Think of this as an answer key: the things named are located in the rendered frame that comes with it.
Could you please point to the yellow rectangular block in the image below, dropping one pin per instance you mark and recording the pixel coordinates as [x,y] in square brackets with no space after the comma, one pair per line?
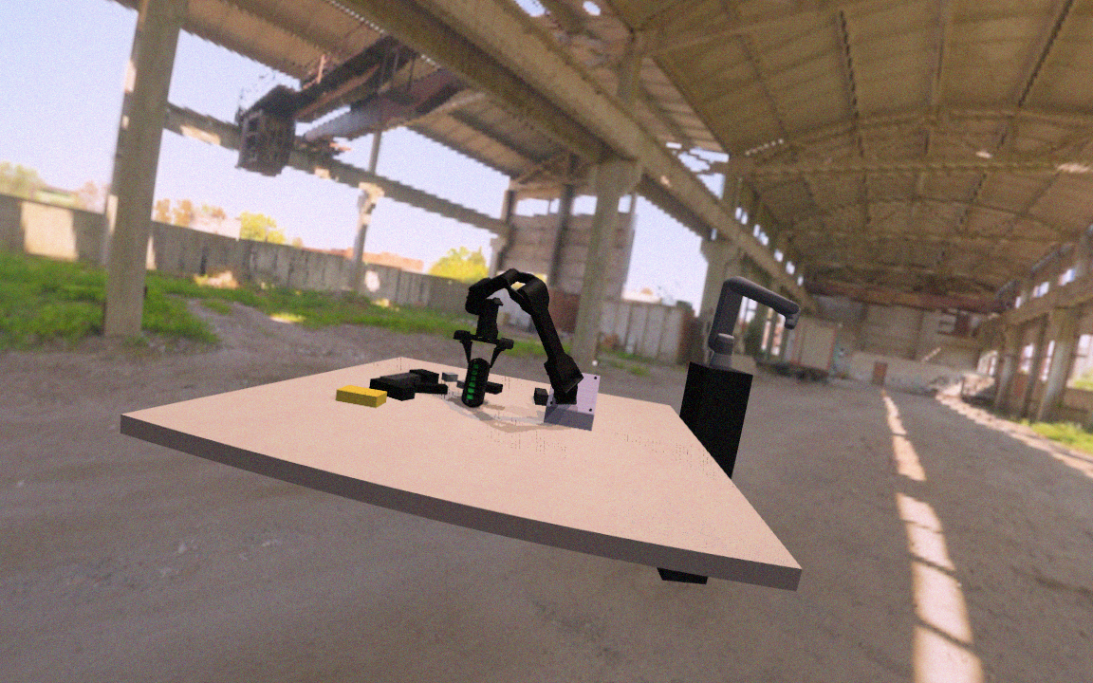
[362,396]

